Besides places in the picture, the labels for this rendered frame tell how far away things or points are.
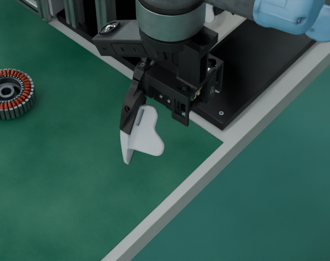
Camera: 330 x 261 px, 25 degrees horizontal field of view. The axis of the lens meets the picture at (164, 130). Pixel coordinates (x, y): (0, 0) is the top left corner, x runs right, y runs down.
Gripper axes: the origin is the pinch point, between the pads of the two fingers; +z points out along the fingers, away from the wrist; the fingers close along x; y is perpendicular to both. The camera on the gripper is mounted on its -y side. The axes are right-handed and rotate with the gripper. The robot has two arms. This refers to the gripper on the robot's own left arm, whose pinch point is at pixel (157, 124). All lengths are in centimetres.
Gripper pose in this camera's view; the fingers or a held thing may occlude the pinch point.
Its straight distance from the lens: 98.9
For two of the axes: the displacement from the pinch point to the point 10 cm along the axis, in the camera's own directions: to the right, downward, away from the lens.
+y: 8.0, 4.8, -3.7
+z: 0.0, 6.1, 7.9
